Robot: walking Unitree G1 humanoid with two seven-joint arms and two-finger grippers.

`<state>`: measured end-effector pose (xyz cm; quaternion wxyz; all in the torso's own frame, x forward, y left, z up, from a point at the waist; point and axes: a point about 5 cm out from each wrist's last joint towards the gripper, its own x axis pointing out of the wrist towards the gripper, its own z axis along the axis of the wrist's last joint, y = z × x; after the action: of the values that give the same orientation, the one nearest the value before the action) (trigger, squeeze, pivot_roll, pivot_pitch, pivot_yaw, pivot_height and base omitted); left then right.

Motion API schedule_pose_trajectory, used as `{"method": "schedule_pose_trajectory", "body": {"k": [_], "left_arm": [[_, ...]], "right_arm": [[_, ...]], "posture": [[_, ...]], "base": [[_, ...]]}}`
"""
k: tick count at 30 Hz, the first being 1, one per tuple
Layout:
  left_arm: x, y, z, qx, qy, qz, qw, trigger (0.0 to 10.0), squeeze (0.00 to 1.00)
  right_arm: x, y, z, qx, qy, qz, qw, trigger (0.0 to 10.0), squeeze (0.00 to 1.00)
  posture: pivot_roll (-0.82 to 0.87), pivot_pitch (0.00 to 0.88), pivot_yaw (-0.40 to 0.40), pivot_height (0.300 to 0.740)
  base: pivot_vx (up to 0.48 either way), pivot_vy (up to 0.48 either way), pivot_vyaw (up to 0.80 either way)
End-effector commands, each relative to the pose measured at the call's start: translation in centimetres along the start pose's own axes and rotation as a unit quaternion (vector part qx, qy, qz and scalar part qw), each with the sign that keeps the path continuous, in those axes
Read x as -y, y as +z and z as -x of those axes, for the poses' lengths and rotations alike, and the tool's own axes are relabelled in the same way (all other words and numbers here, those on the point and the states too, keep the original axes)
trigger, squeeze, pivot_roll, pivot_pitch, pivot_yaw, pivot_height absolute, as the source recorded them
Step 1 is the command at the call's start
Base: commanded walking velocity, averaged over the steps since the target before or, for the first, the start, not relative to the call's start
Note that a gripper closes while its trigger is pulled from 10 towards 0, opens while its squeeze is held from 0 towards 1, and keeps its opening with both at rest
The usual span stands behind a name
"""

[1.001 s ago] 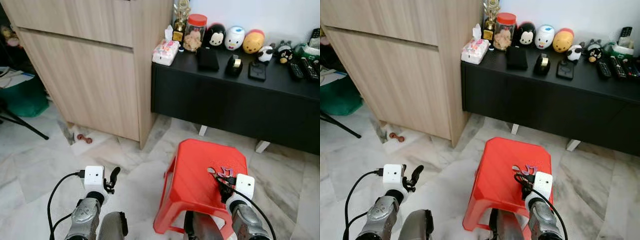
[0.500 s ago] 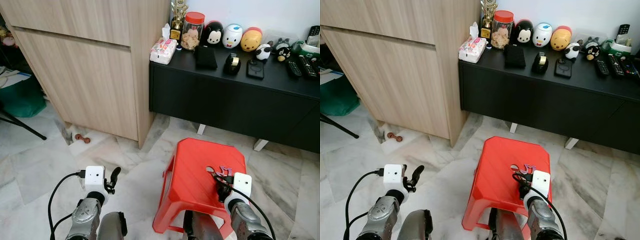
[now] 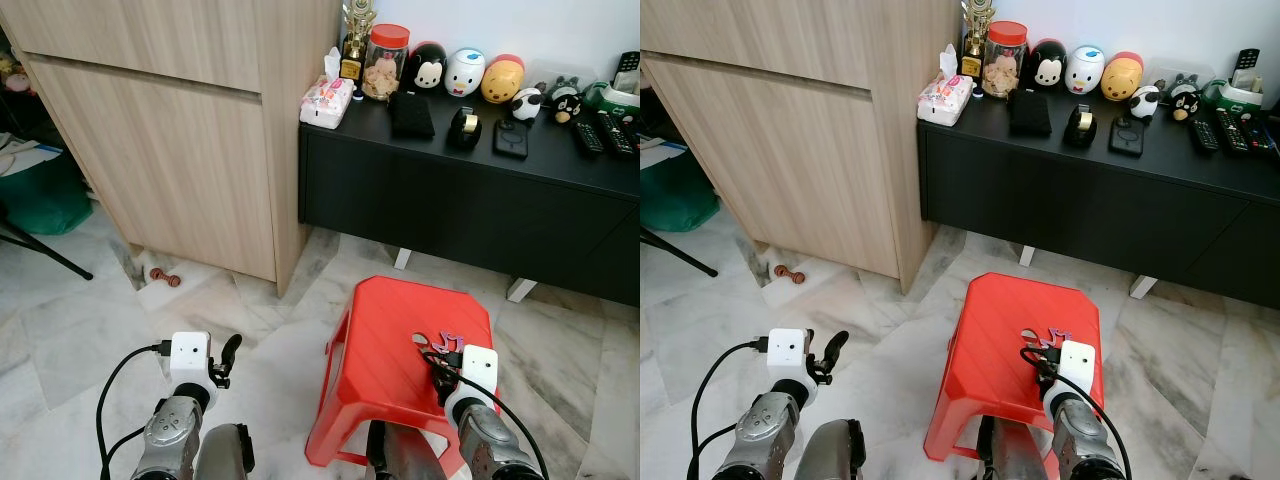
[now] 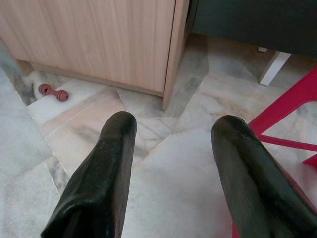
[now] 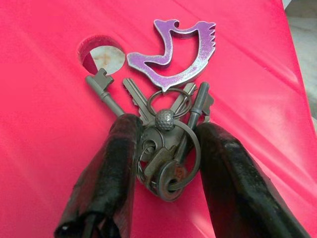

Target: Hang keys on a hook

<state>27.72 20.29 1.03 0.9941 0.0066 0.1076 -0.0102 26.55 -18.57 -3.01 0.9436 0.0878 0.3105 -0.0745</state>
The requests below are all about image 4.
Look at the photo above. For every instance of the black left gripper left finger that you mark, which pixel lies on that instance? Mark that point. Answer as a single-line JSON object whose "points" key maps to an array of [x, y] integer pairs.
{"points": [[104, 178]]}

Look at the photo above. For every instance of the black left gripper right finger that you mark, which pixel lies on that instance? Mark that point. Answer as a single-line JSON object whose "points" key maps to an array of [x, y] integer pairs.
{"points": [[247, 178]]}

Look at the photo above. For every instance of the red plastic stool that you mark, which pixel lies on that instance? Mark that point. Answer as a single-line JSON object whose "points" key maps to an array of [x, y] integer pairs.
{"points": [[297, 94]]}

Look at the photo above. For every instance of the red dumbbell-shaped rubber toy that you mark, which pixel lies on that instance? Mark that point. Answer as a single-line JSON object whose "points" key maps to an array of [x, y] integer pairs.
{"points": [[53, 92]]}

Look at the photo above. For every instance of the white table leg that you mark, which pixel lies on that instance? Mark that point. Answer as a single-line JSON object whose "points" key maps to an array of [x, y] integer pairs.
{"points": [[275, 69]]}

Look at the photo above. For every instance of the light wooden cabinet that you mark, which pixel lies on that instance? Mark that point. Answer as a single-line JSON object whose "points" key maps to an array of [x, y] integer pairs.
{"points": [[86, 37]]}

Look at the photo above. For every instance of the black console table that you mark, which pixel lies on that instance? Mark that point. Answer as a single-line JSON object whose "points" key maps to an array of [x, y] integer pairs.
{"points": [[247, 19]]}

